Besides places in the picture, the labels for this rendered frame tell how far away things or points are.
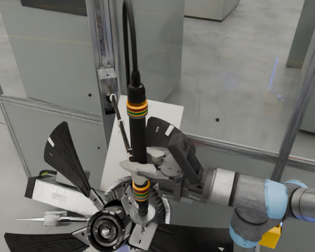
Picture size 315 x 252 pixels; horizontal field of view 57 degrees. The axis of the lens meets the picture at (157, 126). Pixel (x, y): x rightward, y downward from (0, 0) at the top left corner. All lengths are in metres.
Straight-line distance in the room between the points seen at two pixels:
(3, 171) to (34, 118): 1.16
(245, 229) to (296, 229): 1.21
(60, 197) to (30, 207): 1.54
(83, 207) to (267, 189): 0.67
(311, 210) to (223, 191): 0.20
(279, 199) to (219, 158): 0.95
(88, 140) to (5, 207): 1.15
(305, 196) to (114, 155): 0.70
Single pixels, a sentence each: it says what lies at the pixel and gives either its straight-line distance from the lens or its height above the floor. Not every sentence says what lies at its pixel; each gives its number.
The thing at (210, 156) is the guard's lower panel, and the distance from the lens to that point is 1.57.
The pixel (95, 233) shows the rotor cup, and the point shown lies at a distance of 0.90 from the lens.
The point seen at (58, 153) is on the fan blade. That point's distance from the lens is 0.99.
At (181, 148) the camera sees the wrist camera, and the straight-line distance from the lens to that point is 0.60.
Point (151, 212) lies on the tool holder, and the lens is 0.83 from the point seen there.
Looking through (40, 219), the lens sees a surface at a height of 1.07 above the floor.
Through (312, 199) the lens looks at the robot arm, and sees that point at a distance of 0.73.
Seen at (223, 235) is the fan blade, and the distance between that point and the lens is 0.93.
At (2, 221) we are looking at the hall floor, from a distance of 2.67.
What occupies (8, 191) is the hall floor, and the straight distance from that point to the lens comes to 2.87.
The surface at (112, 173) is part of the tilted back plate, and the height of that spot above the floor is 1.13.
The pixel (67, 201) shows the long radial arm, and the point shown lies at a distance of 1.13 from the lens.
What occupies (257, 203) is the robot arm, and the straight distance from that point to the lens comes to 0.64.
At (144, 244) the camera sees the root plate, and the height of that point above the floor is 1.18.
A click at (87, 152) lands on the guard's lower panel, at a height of 0.69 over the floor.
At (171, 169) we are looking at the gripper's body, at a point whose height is 1.50.
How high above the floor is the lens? 1.96
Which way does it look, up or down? 37 degrees down
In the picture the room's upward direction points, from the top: straight up
